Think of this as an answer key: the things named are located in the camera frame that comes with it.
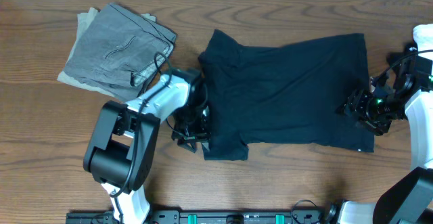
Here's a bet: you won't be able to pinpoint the black t-shirt white logo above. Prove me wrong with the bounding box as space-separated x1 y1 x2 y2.
198 30 374 160

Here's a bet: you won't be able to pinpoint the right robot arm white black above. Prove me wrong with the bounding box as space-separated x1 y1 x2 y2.
334 74 432 223

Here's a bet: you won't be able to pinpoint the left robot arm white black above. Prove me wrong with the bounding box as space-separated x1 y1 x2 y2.
83 68 210 223

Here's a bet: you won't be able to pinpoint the folded grey shorts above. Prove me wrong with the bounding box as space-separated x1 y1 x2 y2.
63 2 178 102

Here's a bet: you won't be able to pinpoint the folded beige garment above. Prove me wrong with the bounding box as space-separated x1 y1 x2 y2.
56 7 157 94

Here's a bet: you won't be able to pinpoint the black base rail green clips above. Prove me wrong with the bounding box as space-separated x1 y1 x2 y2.
65 200 340 224

